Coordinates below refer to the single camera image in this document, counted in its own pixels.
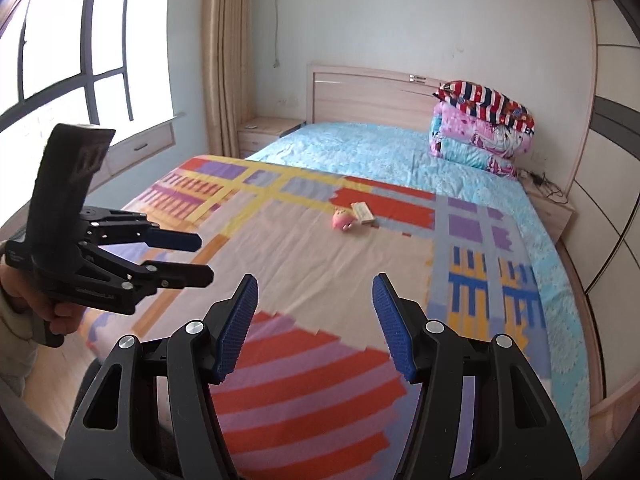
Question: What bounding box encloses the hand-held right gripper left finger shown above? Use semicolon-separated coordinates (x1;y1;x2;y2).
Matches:
55;273;259;480

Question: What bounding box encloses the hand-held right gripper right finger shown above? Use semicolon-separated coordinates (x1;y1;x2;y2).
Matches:
372;272;583;480

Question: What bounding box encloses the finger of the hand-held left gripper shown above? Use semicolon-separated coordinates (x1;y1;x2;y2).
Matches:
80;205;204;255
79;242;216;290

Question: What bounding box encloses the person's left forearm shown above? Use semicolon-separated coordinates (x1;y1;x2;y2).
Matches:
0;292;42;403

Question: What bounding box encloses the person's left hand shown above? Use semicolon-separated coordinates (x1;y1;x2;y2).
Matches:
0;260;84;337

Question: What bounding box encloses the window sill drawer cabinet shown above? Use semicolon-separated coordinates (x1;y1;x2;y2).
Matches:
86;117;177;197

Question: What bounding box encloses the colourful patterned blanket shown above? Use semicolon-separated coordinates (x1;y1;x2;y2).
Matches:
82;155;554;480

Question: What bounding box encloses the pink toy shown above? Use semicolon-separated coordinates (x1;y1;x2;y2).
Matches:
332;208;362;234

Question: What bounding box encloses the small cream box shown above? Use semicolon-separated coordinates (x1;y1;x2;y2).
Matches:
350;202;378;225

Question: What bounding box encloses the dark framed window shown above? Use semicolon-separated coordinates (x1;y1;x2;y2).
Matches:
0;0;175;133

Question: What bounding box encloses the blue floral bedsheet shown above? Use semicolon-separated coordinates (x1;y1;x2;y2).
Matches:
257;121;592;469

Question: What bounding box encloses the beige curtain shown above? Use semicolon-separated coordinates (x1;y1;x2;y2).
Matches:
200;0;259;159

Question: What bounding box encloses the pink blue folded quilt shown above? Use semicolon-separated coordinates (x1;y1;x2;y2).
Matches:
429;102;532;179

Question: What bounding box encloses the striped folded quilt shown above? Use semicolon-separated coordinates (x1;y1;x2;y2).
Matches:
432;80;536;134

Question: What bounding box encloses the white grey wardrobe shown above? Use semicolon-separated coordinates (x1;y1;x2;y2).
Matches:
565;0;640;411

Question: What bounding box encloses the wooden nightstand with cables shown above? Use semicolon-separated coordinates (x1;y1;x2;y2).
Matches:
517;170;574;247

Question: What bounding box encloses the wooden bed frame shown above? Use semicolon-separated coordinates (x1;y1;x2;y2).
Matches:
306;62;638;428

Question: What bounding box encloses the hanging wall cable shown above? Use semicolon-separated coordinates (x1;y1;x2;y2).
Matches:
271;0;282;69

